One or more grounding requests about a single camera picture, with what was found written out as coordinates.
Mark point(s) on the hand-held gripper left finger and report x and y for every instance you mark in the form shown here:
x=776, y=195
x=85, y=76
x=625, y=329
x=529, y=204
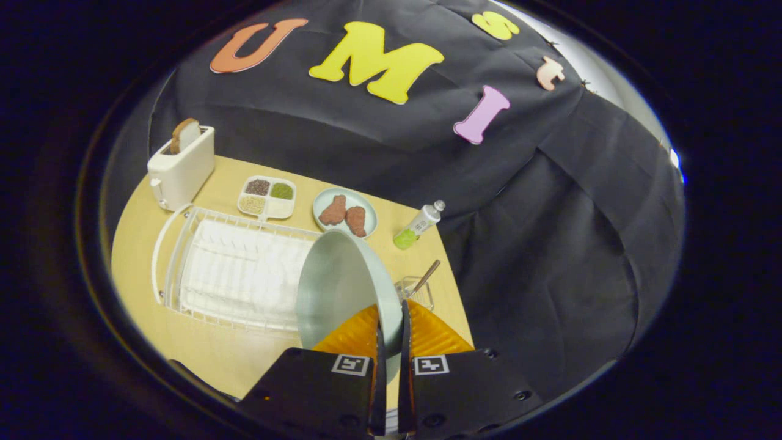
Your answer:
x=379, y=397

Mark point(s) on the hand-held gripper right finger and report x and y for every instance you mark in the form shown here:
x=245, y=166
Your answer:
x=404, y=391

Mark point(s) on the large pale green plate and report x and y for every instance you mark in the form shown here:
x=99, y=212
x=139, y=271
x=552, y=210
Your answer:
x=336, y=287

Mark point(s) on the small pale green plate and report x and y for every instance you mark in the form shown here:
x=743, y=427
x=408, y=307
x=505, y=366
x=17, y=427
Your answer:
x=360, y=198

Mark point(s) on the green bottle with white label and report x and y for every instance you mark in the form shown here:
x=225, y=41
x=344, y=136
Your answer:
x=418, y=225

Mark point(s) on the brown fried chicken piece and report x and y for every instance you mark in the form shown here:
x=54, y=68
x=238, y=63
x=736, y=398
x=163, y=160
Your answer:
x=334, y=211
x=356, y=220

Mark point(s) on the white divided grain tray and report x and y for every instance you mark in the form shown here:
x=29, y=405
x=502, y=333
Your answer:
x=278, y=208

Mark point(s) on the white toaster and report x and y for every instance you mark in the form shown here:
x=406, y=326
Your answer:
x=183, y=171

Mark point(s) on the brown bread slice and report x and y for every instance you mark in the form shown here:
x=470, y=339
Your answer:
x=186, y=134

